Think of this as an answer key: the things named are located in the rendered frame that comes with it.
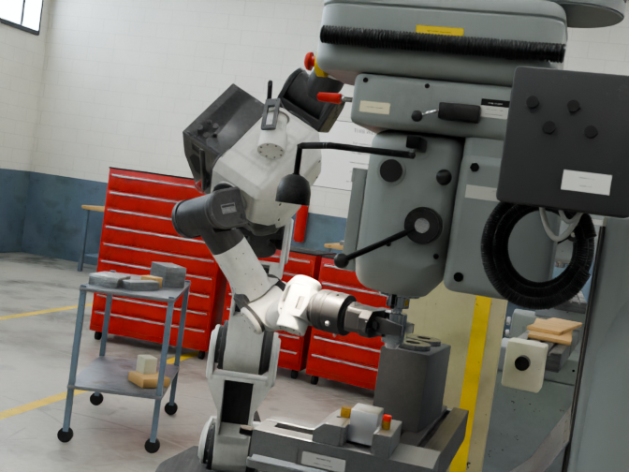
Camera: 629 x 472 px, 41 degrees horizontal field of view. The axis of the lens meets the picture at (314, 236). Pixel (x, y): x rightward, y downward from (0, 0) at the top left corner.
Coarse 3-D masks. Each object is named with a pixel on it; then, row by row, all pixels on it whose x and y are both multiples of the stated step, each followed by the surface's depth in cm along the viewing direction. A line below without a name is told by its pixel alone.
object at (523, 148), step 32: (512, 96) 131; (544, 96) 129; (576, 96) 128; (608, 96) 126; (512, 128) 131; (544, 128) 128; (576, 128) 128; (608, 128) 126; (512, 160) 131; (544, 160) 129; (576, 160) 128; (608, 160) 127; (512, 192) 131; (544, 192) 129; (576, 192) 128; (608, 192) 126
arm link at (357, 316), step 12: (336, 300) 178; (348, 300) 179; (324, 312) 178; (336, 312) 176; (348, 312) 175; (360, 312) 174; (372, 312) 172; (384, 312) 176; (324, 324) 178; (336, 324) 177; (348, 324) 175; (360, 324) 172; (372, 336) 173
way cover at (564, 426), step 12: (564, 420) 171; (564, 432) 160; (540, 444) 181; (552, 444) 164; (564, 444) 150; (540, 456) 169; (552, 456) 154; (516, 468) 181; (528, 468) 173; (540, 468) 158
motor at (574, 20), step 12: (552, 0) 155; (564, 0) 154; (576, 0) 154; (588, 0) 153; (600, 0) 154; (612, 0) 155; (624, 0) 159; (576, 12) 160; (588, 12) 159; (600, 12) 157; (612, 12) 156; (624, 12) 159; (576, 24) 169; (588, 24) 168; (600, 24) 167; (612, 24) 165
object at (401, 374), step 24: (408, 336) 215; (384, 360) 204; (408, 360) 201; (432, 360) 203; (384, 384) 203; (408, 384) 201; (432, 384) 207; (384, 408) 203; (408, 408) 201; (432, 408) 211
